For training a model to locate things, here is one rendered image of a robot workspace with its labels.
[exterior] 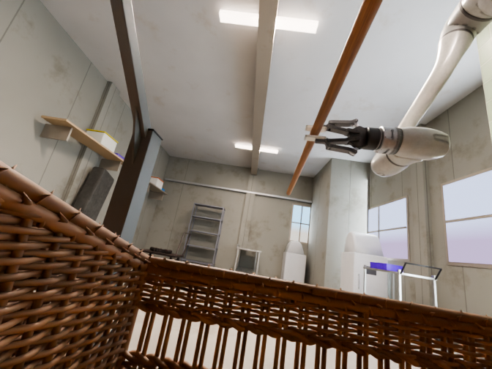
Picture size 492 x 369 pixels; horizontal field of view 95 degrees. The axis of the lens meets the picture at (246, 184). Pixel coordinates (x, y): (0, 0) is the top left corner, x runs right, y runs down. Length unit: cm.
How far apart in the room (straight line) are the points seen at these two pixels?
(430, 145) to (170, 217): 770
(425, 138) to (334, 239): 544
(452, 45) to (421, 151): 45
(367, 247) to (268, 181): 396
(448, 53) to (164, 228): 780
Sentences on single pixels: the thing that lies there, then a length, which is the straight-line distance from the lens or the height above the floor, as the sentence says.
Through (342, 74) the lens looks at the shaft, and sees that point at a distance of 61.
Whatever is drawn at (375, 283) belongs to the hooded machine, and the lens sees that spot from 542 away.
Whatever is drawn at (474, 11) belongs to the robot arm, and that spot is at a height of 165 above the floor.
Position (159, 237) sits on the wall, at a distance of 817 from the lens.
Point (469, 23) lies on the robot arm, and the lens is 126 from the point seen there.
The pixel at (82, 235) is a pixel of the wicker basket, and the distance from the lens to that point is 21.
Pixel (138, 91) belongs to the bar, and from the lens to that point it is 46.
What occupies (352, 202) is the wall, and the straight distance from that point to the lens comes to 654.
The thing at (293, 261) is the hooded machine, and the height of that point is 62.
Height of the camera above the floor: 76
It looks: 16 degrees up
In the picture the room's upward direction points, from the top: 10 degrees clockwise
